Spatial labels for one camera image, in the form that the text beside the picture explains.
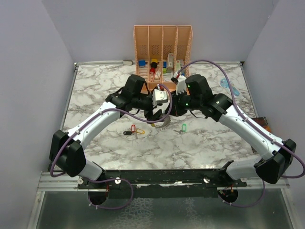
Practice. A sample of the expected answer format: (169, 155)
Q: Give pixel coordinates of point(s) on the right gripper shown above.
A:
(176, 109)

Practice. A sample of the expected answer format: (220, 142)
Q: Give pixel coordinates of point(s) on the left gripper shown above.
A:
(149, 114)

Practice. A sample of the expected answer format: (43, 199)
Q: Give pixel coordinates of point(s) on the metal keyring with yellow grip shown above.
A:
(162, 125)

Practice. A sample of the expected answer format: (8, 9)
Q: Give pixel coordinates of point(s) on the green key tag with key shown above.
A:
(182, 130)

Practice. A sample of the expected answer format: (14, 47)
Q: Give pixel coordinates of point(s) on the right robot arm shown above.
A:
(194, 93)

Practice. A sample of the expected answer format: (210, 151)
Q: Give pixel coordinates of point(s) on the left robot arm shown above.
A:
(67, 148)

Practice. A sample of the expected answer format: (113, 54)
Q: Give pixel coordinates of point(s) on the yellow key tag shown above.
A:
(140, 131)

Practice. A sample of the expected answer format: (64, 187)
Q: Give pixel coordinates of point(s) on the red key tag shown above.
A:
(133, 128)

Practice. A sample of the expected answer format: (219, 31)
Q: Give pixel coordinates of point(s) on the black key tag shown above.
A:
(127, 132)

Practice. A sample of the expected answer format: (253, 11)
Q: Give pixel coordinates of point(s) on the white red box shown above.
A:
(180, 65)

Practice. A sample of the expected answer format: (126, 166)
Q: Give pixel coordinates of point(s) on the tall grey box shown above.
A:
(170, 62)

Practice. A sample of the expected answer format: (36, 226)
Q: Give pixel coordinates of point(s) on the blue block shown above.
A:
(142, 63)

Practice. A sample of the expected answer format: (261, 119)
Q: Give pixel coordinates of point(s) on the peach desk organizer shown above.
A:
(155, 42)

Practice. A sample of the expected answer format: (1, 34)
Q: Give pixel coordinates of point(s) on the paperback book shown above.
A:
(262, 121)

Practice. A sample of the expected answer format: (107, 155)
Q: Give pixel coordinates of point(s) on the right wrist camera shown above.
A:
(179, 80)

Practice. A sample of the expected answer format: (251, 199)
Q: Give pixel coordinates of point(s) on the white adapter at wall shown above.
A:
(128, 62)

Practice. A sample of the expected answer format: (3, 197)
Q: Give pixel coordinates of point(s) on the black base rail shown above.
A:
(164, 183)

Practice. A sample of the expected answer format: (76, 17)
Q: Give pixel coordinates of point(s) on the aluminium frame bar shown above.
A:
(47, 183)

